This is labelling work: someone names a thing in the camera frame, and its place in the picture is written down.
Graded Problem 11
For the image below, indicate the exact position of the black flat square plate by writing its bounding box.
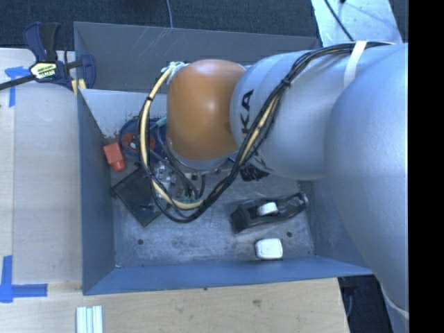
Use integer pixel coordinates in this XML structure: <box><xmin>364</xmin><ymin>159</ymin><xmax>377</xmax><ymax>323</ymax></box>
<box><xmin>111</xmin><ymin>167</ymin><xmax>163</xmax><ymax>228</ymax></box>

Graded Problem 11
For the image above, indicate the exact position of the blue and red round toy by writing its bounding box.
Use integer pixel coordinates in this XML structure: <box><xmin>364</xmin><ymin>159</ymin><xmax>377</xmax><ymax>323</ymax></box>
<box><xmin>119</xmin><ymin>117</ymin><xmax>168</xmax><ymax>160</ymax></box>

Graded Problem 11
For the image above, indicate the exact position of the red and orange plastic piece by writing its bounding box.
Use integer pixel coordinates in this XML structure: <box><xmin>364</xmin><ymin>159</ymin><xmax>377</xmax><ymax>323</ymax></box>
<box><xmin>103</xmin><ymin>142</ymin><xmax>126</xmax><ymax>173</ymax></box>

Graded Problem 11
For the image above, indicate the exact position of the grey metal bin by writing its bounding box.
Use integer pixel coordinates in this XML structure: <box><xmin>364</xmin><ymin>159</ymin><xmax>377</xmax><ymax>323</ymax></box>
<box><xmin>72</xmin><ymin>21</ymin><xmax>375</xmax><ymax>296</ymax></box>

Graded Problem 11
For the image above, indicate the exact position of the black tape dispenser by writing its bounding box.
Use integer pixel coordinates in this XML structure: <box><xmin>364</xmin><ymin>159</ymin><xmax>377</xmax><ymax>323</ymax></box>
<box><xmin>229</xmin><ymin>191</ymin><xmax>311</xmax><ymax>235</ymax></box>

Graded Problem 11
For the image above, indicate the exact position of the pale wood flat board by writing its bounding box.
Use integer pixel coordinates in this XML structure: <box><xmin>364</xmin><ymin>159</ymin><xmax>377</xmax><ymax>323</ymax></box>
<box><xmin>12</xmin><ymin>83</ymin><xmax>84</xmax><ymax>286</ymax></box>

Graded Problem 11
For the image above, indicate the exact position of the small white box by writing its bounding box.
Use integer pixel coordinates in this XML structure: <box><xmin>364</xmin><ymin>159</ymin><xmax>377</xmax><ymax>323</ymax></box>
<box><xmin>254</xmin><ymin>238</ymin><xmax>284</xmax><ymax>261</ymax></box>

